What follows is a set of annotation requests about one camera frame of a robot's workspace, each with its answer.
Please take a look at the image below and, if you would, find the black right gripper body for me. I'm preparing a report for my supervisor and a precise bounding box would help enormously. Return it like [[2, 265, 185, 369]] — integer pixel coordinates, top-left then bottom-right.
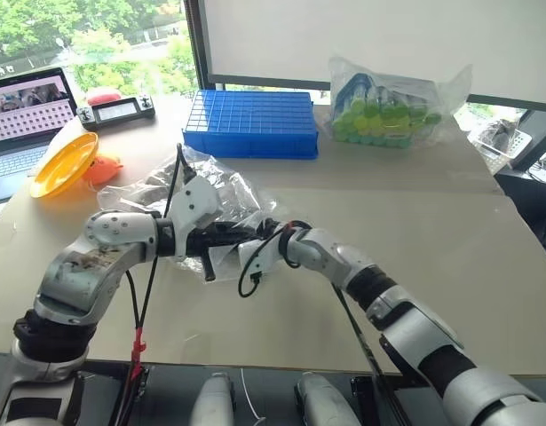
[[254, 217, 288, 244]]

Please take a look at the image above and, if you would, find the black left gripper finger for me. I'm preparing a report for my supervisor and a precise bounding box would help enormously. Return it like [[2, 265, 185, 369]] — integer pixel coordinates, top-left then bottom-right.
[[213, 224, 256, 246], [200, 250, 218, 284]]

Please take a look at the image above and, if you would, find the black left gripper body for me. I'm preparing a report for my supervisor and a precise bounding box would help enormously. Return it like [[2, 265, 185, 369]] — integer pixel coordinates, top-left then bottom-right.
[[183, 224, 217, 261]]

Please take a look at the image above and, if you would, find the clear plastic bag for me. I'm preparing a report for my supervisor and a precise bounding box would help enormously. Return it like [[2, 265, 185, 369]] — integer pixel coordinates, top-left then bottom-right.
[[96, 143, 279, 284]]

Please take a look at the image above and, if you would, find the yellow plastic plate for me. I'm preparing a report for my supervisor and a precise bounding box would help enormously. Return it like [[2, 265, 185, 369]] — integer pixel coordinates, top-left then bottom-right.
[[28, 132, 100, 200]]

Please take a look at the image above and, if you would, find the blue plastic grid crate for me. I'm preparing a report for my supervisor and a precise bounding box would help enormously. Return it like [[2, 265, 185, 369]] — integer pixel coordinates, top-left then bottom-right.
[[180, 88, 320, 160]]

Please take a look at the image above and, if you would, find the orange plush toy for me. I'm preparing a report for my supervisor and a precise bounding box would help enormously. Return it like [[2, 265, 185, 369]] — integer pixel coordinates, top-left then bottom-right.
[[83, 152, 124, 185]]

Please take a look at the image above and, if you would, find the grey rounded robot leg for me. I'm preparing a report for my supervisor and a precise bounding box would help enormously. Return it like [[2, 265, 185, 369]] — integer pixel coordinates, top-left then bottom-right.
[[195, 371, 237, 426], [294, 371, 363, 426]]

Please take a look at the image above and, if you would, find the black handheld controller with screen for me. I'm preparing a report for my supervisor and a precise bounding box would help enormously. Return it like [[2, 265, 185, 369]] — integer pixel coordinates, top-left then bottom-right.
[[75, 93, 157, 131]]

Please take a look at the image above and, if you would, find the plastic bag of green-capped bottles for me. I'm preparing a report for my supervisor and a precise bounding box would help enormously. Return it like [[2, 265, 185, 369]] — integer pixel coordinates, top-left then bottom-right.
[[327, 53, 474, 150]]

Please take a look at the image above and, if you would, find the red rounded object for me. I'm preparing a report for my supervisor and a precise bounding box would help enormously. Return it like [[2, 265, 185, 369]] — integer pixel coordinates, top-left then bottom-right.
[[86, 86, 123, 107]]

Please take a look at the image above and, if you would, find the white board panel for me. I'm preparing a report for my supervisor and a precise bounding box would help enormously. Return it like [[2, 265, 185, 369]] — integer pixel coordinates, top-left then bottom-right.
[[199, 0, 546, 107]]

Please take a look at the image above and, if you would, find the open laptop computer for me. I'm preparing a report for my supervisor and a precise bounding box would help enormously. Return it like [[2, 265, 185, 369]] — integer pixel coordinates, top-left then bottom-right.
[[0, 67, 79, 206]]

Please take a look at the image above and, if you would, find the grey item in basket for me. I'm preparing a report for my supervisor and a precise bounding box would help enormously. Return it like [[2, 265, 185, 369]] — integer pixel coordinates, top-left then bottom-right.
[[479, 118, 518, 147]]

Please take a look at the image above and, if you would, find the white perforated plastic basket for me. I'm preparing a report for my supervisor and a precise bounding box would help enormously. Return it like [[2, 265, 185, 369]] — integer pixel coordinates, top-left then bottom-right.
[[466, 116, 534, 170]]

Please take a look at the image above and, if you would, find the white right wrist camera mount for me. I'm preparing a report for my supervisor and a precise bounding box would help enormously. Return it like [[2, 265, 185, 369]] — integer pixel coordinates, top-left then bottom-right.
[[237, 239, 283, 277]]

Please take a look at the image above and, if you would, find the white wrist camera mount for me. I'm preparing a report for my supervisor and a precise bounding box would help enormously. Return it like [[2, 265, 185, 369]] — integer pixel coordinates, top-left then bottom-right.
[[167, 177, 223, 259], [237, 239, 283, 277]]

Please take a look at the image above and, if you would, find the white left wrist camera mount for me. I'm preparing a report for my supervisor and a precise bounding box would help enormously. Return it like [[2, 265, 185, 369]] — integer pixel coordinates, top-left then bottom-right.
[[167, 177, 223, 259]]

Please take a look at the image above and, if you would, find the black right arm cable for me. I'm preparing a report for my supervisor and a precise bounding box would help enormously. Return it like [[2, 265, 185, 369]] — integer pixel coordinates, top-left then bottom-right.
[[236, 219, 414, 426]]

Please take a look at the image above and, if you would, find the thin white cord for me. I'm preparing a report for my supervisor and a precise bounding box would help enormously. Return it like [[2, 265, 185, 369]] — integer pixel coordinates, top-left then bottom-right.
[[240, 367, 265, 426]]

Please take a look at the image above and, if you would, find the black window frame post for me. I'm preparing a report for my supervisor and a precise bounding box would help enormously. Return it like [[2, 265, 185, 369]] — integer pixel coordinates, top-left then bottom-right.
[[182, 0, 225, 91]]

